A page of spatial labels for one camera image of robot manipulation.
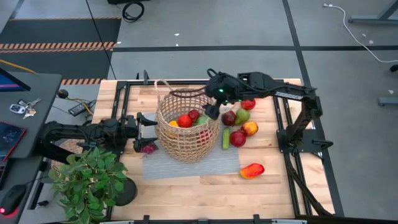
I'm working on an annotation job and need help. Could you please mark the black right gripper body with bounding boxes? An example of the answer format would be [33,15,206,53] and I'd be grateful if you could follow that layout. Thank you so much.
[203,77,223,104]

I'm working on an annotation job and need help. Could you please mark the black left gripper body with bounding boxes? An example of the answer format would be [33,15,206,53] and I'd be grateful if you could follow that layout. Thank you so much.
[123,114,140,153]

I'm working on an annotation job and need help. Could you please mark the small red apple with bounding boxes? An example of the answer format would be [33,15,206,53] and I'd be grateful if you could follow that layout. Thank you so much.
[188,108,201,123]

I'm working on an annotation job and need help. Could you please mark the green apple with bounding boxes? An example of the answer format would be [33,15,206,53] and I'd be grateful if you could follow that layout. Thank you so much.
[195,114,211,126]

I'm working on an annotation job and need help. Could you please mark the red tomato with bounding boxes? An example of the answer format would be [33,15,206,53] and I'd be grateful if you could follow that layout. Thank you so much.
[177,113,193,129]

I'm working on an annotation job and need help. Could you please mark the woven straw basket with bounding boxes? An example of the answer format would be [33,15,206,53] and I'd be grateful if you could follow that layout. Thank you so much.
[154,79,222,164]

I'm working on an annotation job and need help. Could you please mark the green cucumber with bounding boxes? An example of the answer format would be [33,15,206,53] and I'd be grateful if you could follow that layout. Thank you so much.
[221,126,231,151]

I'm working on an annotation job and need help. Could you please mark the red yellow peach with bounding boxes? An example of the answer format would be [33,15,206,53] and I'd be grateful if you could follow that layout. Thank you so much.
[241,121,259,137]

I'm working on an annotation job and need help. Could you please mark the red yellow mango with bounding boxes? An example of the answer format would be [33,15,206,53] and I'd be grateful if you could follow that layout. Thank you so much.
[239,162,266,180]

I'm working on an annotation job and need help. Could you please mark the purple grape bunch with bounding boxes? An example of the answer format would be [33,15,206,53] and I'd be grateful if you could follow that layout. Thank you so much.
[141,142,159,156]

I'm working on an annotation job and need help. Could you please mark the dark red apple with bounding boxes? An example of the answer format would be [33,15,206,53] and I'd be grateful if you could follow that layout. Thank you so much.
[221,110,237,127]

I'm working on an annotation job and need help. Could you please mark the green pear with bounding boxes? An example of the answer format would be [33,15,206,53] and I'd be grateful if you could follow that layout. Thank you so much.
[234,108,251,126]

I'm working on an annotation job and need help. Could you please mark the black plant pot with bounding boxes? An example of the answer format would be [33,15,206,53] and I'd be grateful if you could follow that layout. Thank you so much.
[113,177,139,207]

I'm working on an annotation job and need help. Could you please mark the black power adapter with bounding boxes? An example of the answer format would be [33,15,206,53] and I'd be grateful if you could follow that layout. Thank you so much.
[68,100,97,118]

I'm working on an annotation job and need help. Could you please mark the grey woven placemat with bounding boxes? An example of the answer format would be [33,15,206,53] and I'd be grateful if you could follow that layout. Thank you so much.
[142,107,242,180]

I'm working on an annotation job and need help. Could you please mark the round woven mat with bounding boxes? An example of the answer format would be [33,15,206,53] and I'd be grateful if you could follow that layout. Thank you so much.
[50,136,88,171]

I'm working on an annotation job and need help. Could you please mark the green potted plant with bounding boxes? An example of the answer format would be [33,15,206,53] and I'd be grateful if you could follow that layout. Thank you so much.
[48,146,128,224]

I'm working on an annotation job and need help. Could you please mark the black desk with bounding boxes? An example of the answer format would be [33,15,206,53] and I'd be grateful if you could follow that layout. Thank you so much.
[0,72,63,224]

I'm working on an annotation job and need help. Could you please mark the keys with black fob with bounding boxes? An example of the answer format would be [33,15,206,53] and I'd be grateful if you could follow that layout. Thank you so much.
[9,98,42,119]

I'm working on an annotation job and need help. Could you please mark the dark tablet with red edge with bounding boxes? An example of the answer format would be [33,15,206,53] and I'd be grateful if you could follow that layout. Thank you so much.
[0,121,28,162]

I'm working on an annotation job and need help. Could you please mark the black hazard-striped floor mat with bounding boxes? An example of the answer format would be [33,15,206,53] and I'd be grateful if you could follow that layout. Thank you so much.
[0,17,123,85]

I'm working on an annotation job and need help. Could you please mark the computer monitor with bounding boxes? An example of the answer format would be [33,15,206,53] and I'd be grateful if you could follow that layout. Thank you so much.
[0,67,32,93]

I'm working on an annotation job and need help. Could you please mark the black computer mouse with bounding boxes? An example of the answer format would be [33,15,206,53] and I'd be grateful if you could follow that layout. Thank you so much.
[0,184,27,216]

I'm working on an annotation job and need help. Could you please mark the grey metal furniture base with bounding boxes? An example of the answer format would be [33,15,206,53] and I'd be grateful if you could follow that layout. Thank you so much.
[347,0,398,26]

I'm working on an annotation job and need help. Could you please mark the grey metal foot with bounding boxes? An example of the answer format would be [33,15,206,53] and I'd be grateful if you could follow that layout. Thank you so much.
[377,96,398,107]

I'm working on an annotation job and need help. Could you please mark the black aluminium table frame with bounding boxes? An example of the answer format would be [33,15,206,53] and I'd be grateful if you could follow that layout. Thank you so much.
[107,70,336,224]

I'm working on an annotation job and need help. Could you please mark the long thin black cable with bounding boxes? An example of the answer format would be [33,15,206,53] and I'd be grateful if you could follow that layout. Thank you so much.
[85,0,118,80]

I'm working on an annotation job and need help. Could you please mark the coiled black cable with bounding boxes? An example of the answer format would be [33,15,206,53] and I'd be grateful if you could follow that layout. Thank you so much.
[121,1,146,23]

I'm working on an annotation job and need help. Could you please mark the yellow cable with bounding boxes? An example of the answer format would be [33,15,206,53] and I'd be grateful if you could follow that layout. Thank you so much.
[0,58,37,75]

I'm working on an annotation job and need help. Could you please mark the white floor cable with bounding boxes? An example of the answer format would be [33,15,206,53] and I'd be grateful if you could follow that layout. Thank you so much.
[323,2,398,63]

